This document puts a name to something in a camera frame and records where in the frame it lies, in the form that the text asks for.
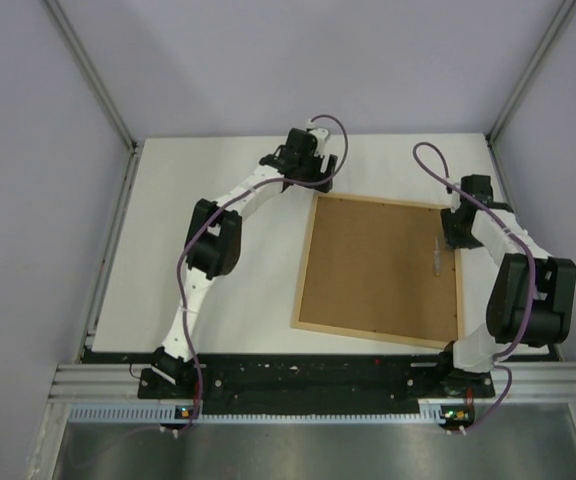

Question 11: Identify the clear handled screwdriver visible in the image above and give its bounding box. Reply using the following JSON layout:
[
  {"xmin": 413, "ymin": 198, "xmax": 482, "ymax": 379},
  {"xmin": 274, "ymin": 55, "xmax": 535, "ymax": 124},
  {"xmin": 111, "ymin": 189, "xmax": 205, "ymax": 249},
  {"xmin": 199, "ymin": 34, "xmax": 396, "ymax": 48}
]
[{"xmin": 433, "ymin": 237, "xmax": 443, "ymax": 277}]

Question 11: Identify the wooden picture frame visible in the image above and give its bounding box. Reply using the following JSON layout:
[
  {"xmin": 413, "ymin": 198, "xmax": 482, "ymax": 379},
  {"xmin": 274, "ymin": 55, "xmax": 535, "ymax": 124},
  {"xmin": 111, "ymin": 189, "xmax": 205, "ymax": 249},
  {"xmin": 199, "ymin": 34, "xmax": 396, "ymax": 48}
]
[{"xmin": 291, "ymin": 194, "xmax": 465, "ymax": 350}]

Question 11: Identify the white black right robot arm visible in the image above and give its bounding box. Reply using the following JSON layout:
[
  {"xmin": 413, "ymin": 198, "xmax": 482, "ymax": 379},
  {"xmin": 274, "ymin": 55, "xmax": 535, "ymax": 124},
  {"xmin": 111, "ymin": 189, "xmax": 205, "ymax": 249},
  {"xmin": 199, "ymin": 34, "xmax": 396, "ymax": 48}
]
[{"xmin": 434, "ymin": 174, "xmax": 576, "ymax": 396}]

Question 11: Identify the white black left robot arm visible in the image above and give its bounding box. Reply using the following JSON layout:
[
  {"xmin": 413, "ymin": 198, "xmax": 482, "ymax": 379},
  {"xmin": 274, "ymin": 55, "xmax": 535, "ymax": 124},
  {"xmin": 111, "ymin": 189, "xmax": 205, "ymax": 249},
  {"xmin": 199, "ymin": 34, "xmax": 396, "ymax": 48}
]
[{"xmin": 152, "ymin": 121, "xmax": 345, "ymax": 397}]

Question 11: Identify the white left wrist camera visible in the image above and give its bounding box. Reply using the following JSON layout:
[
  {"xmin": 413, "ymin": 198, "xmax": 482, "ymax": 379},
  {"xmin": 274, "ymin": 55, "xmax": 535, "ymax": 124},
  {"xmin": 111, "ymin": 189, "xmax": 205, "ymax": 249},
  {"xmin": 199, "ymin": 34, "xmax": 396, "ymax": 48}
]
[{"xmin": 306, "ymin": 118, "xmax": 331, "ymax": 157}]

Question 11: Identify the aluminium right table rail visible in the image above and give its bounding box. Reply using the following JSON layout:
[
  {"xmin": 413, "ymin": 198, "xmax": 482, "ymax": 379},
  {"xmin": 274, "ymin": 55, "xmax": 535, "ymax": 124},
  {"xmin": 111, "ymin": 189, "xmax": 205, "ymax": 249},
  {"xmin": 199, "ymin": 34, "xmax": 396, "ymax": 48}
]
[{"xmin": 485, "ymin": 134, "xmax": 547, "ymax": 361}]

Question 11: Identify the aluminium table rail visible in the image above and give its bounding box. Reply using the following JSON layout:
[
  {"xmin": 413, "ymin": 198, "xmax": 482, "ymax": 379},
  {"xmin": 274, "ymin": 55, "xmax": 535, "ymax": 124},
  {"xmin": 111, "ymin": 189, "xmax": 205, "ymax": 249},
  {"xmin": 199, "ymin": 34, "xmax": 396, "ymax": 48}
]
[
  {"xmin": 74, "ymin": 144, "xmax": 143, "ymax": 363},
  {"xmin": 485, "ymin": 134, "xmax": 547, "ymax": 361}
]

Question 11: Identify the white slotted cable duct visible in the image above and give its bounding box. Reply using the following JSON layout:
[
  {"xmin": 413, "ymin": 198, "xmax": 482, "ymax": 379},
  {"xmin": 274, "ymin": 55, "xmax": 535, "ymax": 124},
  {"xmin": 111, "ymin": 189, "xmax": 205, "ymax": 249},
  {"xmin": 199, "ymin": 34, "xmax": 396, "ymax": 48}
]
[{"xmin": 68, "ymin": 401, "xmax": 474, "ymax": 425}]

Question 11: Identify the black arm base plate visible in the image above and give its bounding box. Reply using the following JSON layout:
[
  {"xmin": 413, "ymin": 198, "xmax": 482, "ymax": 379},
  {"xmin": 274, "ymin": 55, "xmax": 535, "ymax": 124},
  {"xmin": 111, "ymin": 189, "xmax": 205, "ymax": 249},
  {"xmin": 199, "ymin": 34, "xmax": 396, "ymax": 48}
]
[{"xmin": 138, "ymin": 352, "xmax": 495, "ymax": 400}]

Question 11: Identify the aluminium right corner post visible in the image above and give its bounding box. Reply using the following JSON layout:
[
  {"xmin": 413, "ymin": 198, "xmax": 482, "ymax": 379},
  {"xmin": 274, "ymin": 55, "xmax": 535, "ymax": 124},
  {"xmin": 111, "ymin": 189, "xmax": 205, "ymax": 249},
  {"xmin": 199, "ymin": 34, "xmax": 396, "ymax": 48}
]
[{"xmin": 485, "ymin": 0, "xmax": 576, "ymax": 148}]

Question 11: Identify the aluminium corner post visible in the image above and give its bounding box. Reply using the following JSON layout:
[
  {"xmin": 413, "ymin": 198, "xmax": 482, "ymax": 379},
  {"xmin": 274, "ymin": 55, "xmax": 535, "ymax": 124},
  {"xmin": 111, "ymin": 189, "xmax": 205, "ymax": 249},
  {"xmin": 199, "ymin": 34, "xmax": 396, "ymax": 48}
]
[
  {"xmin": 485, "ymin": 0, "xmax": 576, "ymax": 148},
  {"xmin": 40, "ymin": 0, "xmax": 137, "ymax": 151}
]

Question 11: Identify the aluminium left corner post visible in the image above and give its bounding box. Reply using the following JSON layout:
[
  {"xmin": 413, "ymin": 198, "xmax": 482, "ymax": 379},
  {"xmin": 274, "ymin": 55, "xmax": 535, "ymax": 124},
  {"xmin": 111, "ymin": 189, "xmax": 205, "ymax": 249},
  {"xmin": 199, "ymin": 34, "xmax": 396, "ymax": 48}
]
[{"xmin": 40, "ymin": 0, "xmax": 137, "ymax": 151}]

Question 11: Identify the aluminium left table rail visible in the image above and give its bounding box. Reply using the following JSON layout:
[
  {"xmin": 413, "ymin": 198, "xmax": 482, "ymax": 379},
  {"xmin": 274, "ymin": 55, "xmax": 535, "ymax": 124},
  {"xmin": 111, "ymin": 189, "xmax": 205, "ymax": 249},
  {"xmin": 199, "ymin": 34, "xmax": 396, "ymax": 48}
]
[{"xmin": 74, "ymin": 144, "xmax": 143, "ymax": 363}]

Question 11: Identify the aluminium front rail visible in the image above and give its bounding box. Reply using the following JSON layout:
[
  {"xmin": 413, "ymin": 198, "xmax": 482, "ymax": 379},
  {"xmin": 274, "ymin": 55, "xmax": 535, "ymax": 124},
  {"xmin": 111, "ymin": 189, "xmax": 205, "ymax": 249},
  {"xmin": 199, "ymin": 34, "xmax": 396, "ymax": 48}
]
[{"xmin": 48, "ymin": 362, "xmax": 576, "ymax": 404}]

